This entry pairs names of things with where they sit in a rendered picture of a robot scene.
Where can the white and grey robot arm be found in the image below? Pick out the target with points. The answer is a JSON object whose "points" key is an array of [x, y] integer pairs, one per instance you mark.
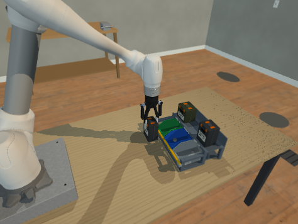
{"points": [[21, 173]]}

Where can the grey open bin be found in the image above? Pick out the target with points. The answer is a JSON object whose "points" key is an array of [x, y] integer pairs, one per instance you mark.
{"points": [[183, 149]]}

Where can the green bin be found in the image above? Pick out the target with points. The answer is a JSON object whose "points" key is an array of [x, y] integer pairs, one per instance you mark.
{"points": [[168, 125]]}

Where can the blue open bin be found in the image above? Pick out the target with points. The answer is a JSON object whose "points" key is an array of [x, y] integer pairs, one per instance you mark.
{"points": [[180, 134]]}

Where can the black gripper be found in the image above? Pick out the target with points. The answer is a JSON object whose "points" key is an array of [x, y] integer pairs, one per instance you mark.
{"points": [[151, 102]]}

